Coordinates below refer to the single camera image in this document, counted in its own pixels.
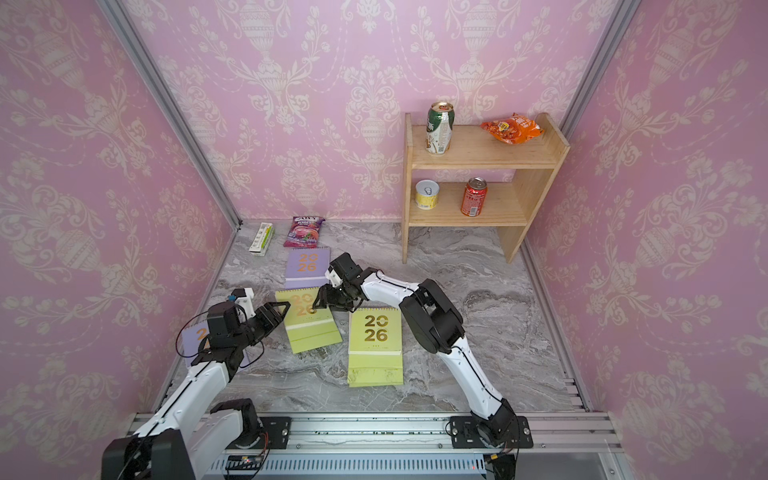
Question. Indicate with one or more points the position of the yellow tin can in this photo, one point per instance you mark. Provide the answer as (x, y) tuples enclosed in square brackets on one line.
[(426, 194)]

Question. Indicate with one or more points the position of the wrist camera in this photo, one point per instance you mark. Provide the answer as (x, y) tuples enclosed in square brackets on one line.
[(243, 298), (333, 278)]

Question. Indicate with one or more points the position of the green drink can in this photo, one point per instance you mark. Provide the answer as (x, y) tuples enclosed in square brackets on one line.
[(439, 128)]

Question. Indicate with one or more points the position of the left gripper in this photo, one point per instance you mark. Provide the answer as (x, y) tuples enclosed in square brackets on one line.
[(276, 315)]

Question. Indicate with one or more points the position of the green calendar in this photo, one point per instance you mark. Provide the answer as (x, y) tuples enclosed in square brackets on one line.
[(307, 328), (375, 356)]

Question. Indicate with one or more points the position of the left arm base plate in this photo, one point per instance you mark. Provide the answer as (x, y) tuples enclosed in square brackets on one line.
[(272, 432)]

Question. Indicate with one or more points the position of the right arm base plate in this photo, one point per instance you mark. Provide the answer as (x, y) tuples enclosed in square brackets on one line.
[(465, 434)]

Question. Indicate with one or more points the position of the red soda can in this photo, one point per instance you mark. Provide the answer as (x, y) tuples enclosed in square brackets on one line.
[(474, 197)]

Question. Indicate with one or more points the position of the purple calendar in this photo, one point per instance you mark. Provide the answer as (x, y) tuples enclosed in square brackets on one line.
[(306, 268), (195, 343)]

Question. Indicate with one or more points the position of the aluminium front rail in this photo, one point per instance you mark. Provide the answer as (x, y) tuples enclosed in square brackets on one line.
[(382, 443)]

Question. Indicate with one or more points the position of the orange snack bag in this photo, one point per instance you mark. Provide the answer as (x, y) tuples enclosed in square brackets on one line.
[(514, 130)]

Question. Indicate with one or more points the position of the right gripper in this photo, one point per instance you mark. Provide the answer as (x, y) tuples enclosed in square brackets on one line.
[(325, 298)]

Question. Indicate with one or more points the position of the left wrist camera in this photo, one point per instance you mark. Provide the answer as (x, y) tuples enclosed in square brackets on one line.
[(243, 298)]

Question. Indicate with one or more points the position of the green white gum box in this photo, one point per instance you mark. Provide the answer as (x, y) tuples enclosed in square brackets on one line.
[(262, 239)]

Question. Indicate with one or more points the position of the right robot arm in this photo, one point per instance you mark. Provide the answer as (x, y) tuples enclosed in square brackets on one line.
[(437, 326)]

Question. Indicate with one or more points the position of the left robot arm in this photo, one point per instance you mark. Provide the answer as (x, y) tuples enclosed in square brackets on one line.
[(189, 432)]

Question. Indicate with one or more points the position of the purple candy bag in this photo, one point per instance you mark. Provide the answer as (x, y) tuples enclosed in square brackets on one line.
[(304, 232)]

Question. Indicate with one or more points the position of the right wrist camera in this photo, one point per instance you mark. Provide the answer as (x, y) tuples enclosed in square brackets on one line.
[(333, 278)]

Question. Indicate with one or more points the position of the small circuit board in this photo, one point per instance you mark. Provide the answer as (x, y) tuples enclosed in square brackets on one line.
[(243, 463)]

